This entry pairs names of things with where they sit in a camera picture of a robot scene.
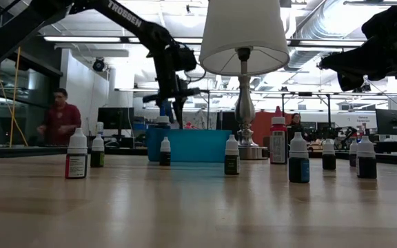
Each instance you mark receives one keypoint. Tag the small green food coloring bottle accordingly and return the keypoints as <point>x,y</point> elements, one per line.
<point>232,165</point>
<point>97,158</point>

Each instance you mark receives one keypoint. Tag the white shade silver table lamp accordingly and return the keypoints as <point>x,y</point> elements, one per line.
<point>243,31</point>

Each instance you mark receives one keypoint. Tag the small dark food coloring bottle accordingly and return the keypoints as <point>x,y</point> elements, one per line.
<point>328,162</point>
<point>366,167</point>
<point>165,158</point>
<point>353,158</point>

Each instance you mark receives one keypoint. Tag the long ceiling light strip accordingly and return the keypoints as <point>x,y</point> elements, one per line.
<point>326,43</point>
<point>88,39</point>

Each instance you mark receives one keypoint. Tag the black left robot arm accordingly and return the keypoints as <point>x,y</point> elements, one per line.
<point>129,19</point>

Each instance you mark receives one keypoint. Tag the small red food coloring bottle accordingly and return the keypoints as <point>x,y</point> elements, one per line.
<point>76,165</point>

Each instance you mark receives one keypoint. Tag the black computer monitor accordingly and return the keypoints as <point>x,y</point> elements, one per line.
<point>391,122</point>
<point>115,118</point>

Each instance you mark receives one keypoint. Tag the pink background object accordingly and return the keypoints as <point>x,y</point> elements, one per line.
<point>190,126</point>

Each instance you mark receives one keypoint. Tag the black round ceiling spotlight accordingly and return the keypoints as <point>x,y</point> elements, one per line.
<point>98,64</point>

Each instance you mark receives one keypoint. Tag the blue plastic bin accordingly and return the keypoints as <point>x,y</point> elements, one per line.
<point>191,146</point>

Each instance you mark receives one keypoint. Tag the white background bottle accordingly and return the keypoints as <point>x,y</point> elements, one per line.
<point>99,126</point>

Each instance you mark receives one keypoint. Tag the black ceiling track light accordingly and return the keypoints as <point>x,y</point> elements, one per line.
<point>365,87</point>

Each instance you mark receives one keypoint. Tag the black background gantry frame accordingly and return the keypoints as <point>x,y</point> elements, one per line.
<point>203,91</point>
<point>305,93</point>

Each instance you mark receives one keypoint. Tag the large red food coloring bottle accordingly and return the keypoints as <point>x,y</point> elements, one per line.
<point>278,144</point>

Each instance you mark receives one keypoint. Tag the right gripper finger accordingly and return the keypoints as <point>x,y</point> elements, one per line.
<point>353,58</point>
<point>357,72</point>

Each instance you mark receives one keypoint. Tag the person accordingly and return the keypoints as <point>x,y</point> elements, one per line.
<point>296,128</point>
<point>62,120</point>

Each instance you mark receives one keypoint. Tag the large blue food coloring bottle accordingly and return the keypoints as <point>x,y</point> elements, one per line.
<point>163,120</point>

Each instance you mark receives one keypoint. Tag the orange room partition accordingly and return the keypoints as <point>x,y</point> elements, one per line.
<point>262,127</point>

